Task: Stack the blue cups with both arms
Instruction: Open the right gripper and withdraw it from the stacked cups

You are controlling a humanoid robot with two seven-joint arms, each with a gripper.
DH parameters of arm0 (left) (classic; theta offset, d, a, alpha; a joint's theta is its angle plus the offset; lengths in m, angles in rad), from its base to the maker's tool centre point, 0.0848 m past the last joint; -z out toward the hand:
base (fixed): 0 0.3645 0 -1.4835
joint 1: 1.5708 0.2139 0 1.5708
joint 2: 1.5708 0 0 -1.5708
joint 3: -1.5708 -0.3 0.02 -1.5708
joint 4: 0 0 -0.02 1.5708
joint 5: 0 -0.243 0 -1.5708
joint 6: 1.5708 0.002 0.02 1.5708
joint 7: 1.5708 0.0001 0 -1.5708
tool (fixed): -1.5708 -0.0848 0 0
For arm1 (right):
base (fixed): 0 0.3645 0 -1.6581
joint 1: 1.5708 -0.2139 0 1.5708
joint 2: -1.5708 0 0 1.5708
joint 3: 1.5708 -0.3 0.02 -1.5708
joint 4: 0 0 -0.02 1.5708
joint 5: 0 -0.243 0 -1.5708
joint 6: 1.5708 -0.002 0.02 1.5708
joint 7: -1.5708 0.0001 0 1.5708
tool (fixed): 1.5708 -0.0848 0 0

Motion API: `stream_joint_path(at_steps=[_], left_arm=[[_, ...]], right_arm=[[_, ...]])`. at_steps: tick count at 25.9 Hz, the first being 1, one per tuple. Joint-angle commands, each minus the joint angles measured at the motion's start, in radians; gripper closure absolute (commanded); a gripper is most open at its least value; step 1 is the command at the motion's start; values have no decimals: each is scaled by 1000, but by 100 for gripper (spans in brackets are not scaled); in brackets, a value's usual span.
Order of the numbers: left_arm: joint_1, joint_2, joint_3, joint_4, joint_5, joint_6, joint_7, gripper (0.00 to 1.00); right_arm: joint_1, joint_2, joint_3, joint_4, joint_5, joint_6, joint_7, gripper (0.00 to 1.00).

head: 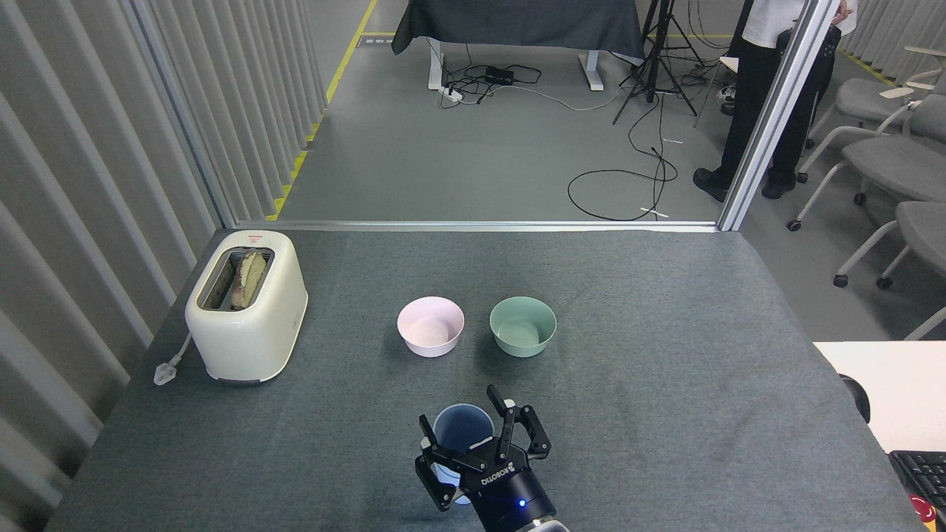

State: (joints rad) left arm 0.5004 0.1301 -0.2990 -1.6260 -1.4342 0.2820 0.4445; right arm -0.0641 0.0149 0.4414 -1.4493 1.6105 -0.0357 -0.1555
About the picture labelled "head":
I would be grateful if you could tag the black computer mouse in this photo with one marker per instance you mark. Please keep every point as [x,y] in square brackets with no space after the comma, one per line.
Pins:
[859,399]

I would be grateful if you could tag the silver frame rail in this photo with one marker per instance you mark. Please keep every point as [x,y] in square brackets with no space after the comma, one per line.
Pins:
[480,226]

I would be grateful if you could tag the white power strip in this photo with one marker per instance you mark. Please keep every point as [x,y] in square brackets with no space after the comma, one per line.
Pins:
[451,93]

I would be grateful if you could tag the dark grey table cloth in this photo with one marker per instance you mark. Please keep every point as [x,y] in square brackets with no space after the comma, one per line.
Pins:
[665,414]

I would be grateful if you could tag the red round object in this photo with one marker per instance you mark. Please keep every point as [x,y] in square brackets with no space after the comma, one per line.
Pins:
[922,511]

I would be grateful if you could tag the grey chair white frame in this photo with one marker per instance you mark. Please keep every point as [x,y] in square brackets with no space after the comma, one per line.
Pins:
[924,229]
[865,100]
[894,166]

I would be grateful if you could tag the person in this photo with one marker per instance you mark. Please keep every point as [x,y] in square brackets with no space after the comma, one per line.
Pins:
[746,103]

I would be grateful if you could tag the cream white toaster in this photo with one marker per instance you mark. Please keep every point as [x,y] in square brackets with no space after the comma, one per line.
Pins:
[247,340]

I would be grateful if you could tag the green bowl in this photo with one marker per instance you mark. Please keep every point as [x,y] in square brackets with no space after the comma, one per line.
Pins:
[522,329]

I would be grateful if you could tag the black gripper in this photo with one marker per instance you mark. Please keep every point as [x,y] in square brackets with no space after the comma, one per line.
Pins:
[510,495]

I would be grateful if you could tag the silver frame post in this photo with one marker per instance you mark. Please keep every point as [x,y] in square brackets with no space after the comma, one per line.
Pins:
[776,111]
[181,118]

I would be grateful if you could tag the toasted bread slice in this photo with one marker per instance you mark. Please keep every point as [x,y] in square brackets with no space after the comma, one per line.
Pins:
[250,277]

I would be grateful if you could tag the black tripod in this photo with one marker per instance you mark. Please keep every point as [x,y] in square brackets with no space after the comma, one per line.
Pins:
[652,66]

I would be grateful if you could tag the black keyboard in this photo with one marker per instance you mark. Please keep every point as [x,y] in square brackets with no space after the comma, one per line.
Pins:
[924,473]

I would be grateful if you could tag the table with dark cloth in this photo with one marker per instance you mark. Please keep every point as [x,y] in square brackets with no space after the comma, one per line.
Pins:
[517,22]

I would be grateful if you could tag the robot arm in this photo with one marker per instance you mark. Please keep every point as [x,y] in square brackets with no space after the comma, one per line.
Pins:
[550,527]

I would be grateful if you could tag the pink bowl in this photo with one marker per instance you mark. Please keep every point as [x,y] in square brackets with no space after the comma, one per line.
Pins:
[431,325]

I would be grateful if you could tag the black power adapter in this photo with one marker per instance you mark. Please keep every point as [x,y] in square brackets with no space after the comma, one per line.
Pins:
[499,74]

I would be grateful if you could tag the white desk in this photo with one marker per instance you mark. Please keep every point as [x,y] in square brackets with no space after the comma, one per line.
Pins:
[902,391]

